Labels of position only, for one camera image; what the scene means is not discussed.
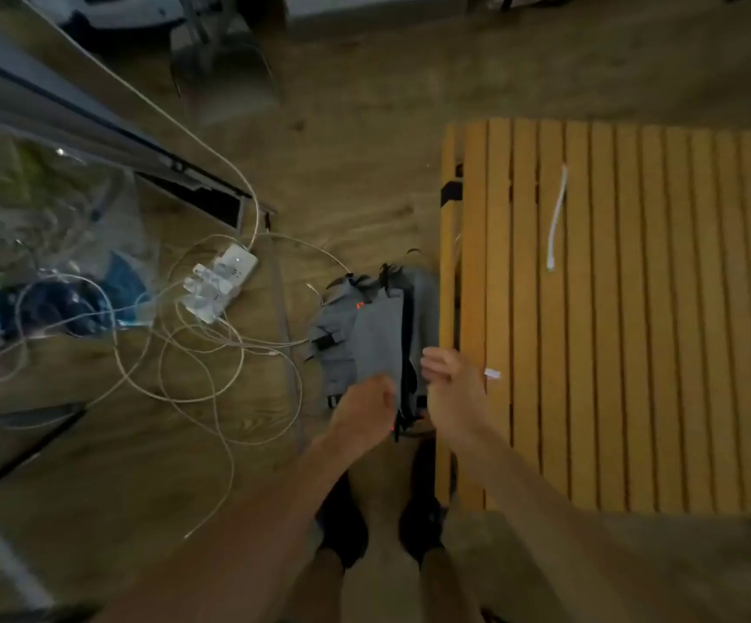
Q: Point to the person's right hand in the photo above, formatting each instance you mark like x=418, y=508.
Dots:
x=456, y=395

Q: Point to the person's left hand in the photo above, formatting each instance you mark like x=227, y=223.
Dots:
x=362, y=411

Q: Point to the grey backpack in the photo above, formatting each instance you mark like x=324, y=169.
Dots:
x=365, y=330

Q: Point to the person's left forearm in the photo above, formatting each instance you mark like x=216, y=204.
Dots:
x=245, y=538

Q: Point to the person's right forearm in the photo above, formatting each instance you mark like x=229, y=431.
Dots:
x=544, y=532

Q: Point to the person's left black shoe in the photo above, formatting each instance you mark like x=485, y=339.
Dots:
x=344, y=525

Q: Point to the person's black shoe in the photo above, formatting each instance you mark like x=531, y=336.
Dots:
x=344, y=525
x=422, y=512

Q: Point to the person's right black shoe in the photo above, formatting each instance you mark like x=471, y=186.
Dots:
x=422, y=512

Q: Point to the person's left leg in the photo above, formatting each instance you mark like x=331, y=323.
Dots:
x=317, y=590

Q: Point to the person's leg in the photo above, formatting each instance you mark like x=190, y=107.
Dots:
x=447, y=590
x=317, y=590

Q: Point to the person's right leg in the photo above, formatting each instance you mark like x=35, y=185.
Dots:
x=447, y=590

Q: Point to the wooden slatted table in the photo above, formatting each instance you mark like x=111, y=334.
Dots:
x=648, y=317

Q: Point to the small white tape scrap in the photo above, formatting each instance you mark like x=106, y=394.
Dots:
x=492, y=373

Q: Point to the white power strip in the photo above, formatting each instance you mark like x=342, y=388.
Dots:
x=223, y=278

